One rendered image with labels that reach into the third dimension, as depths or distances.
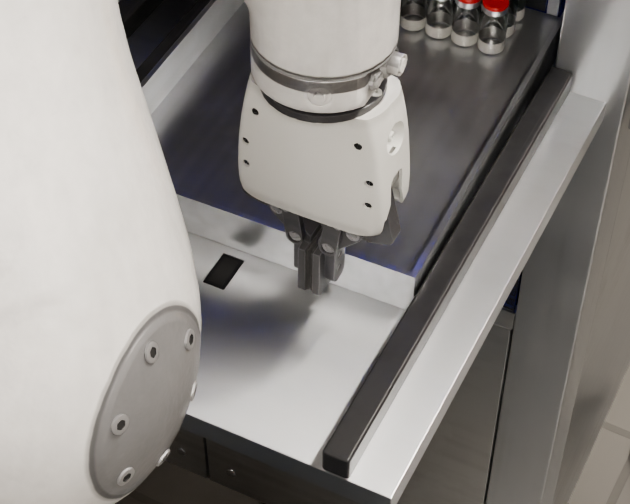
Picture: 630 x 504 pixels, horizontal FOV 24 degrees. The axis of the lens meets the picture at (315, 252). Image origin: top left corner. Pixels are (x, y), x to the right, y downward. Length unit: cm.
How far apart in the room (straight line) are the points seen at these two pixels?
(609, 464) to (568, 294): 72
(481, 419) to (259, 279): 54
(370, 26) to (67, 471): 38
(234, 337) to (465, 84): 30
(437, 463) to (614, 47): 62
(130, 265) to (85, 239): 2
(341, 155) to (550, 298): 50
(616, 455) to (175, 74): 106
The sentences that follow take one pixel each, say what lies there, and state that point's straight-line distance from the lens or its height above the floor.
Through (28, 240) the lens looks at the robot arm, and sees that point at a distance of 46.
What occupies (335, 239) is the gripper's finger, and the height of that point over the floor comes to 96.
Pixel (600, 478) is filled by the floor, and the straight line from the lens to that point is 199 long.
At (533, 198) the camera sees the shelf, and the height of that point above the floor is 88.
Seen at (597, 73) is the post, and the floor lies 91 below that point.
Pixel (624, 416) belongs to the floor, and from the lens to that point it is 206.
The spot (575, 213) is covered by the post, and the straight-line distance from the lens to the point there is 124.
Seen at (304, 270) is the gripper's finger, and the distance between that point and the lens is 95.
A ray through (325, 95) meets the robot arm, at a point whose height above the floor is 110.
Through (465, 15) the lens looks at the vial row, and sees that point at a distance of 116.
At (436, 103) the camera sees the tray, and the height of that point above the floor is 88.
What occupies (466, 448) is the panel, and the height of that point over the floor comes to 37.
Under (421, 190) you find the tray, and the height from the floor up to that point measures 88.
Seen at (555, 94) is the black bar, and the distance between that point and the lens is 112.
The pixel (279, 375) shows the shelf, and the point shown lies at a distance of 95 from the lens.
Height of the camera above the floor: 163
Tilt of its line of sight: 48 degrees down
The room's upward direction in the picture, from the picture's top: straight up
